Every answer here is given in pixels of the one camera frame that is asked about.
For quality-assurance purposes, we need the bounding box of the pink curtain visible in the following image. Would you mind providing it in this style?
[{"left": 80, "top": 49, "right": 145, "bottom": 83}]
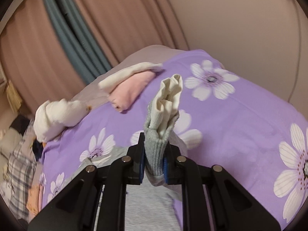
[{"left": 1, "top": 0, "right": 188, "bottom": 113}]

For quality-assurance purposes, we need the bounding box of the plaid grey pillow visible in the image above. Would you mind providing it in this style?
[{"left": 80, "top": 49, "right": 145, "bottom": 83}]
[{"left": 6, "top": 139, "right": 37, "bottom": 221}]

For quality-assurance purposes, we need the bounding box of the pink folded garment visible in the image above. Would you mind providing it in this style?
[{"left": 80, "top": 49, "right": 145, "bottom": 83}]
[{"left": 108, "top": 70, "right": 156, "bottom": 113}]

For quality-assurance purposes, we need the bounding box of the teal curtain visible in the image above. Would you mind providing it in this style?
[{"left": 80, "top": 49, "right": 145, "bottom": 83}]
[{"left": 43, "top": 0, "right": 112, "bottom": 85}]

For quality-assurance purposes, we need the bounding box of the cream and grey sock bundle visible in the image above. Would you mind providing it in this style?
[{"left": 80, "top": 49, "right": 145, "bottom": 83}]
[{"left": 144, "top": 74, "right": 183, "bottom": 176}]

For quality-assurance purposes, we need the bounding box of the grey garment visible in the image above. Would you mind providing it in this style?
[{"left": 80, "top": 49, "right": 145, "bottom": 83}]
[{"left": 61, "top": 146, "right": 188, "bottom": 231}]

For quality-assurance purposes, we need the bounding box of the beige tassel curtain tie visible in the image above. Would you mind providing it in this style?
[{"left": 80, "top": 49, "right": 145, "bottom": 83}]
[{"left": 5, "top": 80, "right": 23, "bottom": 114}]

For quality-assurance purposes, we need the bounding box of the cream folded garment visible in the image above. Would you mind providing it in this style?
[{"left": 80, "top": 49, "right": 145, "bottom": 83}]
[{"left": 98, "top": 62, "right": 163, "bottom": 94}]

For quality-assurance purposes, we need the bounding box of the white rolled towel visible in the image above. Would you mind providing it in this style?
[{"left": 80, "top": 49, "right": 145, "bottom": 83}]
[{"left": 33, "top": 99, "right": 92, "bottom": 143}]

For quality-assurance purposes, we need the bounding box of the dark navy cloth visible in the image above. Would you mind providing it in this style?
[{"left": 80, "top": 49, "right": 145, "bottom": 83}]
[{"left": 32, "top": 139, "right": 44, "bottom": 162}]

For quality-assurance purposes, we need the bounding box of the purple floral bed sheet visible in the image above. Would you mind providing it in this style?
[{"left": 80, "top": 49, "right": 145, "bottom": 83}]
[{"left": 41, "top": 50, "right": 307, "bottom": 228}]

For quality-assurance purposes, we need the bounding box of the orange pink folded cloth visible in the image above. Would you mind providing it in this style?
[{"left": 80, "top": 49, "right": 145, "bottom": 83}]
[{"left": 26, "top": 184, "right": 44, "bottom": 216}]

